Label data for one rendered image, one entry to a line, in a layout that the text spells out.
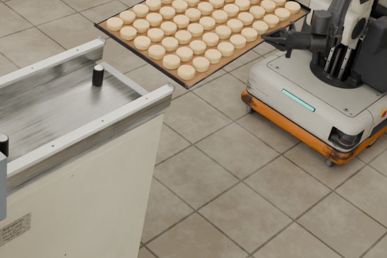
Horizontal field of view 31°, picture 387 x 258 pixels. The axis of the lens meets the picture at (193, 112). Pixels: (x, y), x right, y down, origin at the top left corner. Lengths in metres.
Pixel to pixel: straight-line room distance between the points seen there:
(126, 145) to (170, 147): 1.26
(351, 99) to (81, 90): 1.62
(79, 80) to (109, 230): 0.47
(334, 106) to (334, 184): 0.35
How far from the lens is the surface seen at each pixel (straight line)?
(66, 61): 2.05
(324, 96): 3.26
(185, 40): 2.11
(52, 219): 1.88
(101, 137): 1.84
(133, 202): 2.15
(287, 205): 3.05
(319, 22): 2.19
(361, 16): 3.05
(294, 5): 2.34
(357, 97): 3.34
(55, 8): 4.07
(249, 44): 2.16
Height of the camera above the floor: 2.04
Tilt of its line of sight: 37 degrees down
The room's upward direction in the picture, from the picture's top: 12 degrees clockwise
